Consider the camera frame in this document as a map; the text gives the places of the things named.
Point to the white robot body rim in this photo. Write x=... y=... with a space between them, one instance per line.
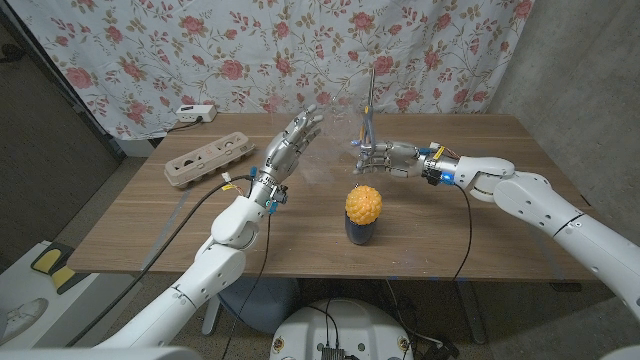
x=100 y=354

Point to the white power strip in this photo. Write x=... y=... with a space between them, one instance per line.
x=195 y=113

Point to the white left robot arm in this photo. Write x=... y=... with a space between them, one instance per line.
x=225 y=260

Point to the white floor platform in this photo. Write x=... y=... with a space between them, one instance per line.
x=20 y=285

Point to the dark table foot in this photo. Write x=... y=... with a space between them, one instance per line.
x=565 y=287

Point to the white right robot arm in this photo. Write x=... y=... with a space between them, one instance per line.
x=540 y=200

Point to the black partition frame post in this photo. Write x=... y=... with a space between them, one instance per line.
x=102 y=134

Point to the white table leg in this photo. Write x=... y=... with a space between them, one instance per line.
x=210 y=317

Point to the black power adapter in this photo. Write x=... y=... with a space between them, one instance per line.
x=440 y=350

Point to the bumpy orange ball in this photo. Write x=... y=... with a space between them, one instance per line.
x=364 y=203

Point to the white sneaker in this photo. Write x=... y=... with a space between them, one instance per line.
x=22 y=317

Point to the transparent cling film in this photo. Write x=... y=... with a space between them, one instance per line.
x=335 y=140

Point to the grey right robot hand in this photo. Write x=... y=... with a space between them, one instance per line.
x=400 y=160

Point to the blue grey stool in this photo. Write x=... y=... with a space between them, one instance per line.
x=265 y=302

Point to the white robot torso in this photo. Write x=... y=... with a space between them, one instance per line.
x=345 y=330

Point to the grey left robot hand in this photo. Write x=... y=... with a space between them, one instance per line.
x=287 y=150

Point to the floral rose curtain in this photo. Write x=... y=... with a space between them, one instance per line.
x=300 y=45

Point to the beige egg carton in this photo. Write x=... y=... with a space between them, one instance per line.
x=210 y=156

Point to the yellow black foot pedal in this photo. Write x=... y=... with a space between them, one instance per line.
x=47 y=260

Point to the grey table leg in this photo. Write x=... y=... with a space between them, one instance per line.
x=471 y=310

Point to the dark cup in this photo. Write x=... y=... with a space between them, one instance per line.
x=359 y=234

